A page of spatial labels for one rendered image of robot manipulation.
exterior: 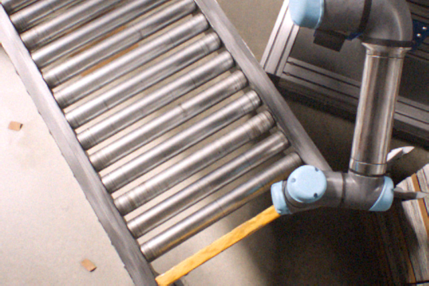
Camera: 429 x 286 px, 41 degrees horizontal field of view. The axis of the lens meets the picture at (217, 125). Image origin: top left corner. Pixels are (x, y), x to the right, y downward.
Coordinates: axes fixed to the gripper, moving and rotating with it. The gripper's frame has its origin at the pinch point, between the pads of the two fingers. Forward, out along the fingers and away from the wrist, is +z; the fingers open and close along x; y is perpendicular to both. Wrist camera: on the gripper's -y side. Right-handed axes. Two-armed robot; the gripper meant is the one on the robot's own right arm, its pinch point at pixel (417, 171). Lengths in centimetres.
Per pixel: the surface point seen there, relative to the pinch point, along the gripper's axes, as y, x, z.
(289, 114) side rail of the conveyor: -5.3, 21.5, -25.5
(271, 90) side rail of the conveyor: -5.3, 28.9, -28.3
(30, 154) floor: -85, 49, -112
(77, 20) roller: -7, 59, -75
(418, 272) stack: -39.5, -23.1, 7.1
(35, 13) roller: -6, 63, -85
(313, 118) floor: -85, 41, 0
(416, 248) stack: -34.5, -16.4, 6.8
